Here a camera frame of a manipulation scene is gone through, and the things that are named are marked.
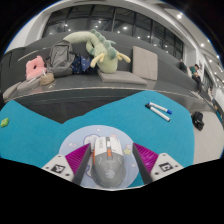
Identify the round light blue mouse pad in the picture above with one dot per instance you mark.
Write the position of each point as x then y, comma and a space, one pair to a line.
73, 140

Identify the green dragon plush toy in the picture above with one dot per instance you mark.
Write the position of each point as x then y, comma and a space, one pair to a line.
105, 55

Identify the upright grey seat cushion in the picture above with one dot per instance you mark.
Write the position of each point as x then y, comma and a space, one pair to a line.
145, 63

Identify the grey backpack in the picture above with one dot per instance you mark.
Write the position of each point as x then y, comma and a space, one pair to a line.
61, 58

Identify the black bag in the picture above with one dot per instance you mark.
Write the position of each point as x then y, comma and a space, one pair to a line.
198, 120

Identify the small beige round pouch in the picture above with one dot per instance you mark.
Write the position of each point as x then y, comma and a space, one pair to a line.
47, 79

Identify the white marker with black cap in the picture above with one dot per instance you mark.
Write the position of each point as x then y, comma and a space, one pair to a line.
158, 113

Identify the navy star-print bag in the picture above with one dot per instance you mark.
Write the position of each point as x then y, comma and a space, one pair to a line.
80, 65

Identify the recessed ceiling lights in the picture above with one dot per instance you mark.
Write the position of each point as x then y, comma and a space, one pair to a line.
179, 15

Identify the flat grey seat cushion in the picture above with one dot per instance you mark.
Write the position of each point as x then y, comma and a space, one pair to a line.
11, 90
123, 77
28, 85

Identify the grey stepped seating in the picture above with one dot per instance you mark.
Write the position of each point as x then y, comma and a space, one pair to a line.
83, 96

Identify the person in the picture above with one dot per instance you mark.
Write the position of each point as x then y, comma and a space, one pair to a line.
183, 66
196, 78

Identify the dark glass window wall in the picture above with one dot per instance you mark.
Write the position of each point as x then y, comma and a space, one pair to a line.
133, 26

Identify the pink plush cushion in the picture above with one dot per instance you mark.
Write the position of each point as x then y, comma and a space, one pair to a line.
35, 68

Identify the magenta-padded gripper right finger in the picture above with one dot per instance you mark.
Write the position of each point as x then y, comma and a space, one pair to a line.
146, 159

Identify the green rectangular eraser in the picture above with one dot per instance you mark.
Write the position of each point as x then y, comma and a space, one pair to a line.
4, 122

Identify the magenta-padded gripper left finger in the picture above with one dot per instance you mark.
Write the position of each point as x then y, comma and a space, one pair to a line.
77, 160

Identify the grey white orange computer mouse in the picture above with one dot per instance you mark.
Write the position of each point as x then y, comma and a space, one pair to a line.
108, 166

